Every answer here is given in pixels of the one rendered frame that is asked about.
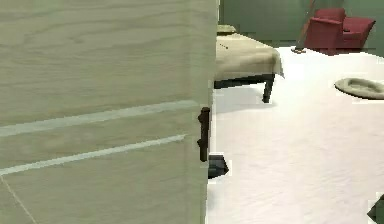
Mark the dark door handle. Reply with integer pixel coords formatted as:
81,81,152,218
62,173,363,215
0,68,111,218
197,106,212,163

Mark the dark grey angular object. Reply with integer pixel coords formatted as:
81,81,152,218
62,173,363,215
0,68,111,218
208,153,230,179

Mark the dark green angular object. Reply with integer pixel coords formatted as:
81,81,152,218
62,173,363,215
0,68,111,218
366,194,384,224

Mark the pale wooden room door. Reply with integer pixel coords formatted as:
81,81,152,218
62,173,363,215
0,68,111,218
0,0,221,224

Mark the beige round floor cushion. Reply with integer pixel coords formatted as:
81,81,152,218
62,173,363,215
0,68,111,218
334,77,384,100

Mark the beige bed with dark legs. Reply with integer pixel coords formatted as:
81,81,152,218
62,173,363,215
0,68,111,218
213,32,285,104

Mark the olive green pillow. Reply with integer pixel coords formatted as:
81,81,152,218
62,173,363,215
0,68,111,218
217,24,238,35

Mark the red armchair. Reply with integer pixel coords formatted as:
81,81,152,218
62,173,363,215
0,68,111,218
303,7,377,56

